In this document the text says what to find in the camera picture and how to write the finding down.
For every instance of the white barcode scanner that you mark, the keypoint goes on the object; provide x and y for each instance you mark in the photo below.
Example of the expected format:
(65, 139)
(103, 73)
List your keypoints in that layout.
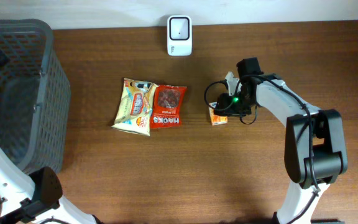
(179, 35)

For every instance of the red Hacks candy bag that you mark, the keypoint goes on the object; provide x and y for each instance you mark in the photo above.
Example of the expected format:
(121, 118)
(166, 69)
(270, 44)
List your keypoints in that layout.
(167, 106)

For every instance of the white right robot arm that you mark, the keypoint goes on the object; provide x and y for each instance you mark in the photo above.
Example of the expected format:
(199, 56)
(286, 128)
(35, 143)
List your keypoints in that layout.
(315, 149)

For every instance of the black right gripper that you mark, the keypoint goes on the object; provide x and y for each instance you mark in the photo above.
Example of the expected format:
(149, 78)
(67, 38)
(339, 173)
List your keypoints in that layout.
(227, 109)

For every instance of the grey plastic basket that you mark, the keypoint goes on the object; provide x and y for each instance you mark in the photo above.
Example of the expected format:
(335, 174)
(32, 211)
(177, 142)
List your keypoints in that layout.
(34, 96)

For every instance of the yellow snack bag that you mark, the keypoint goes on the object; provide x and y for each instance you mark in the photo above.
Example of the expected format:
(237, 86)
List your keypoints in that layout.
(136, 107)

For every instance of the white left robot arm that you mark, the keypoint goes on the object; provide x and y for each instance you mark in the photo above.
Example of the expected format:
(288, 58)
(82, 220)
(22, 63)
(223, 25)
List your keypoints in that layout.
(36, 197)

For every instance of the orange snack pack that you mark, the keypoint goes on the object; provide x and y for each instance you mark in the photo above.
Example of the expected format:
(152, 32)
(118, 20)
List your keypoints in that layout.
(215, 119)

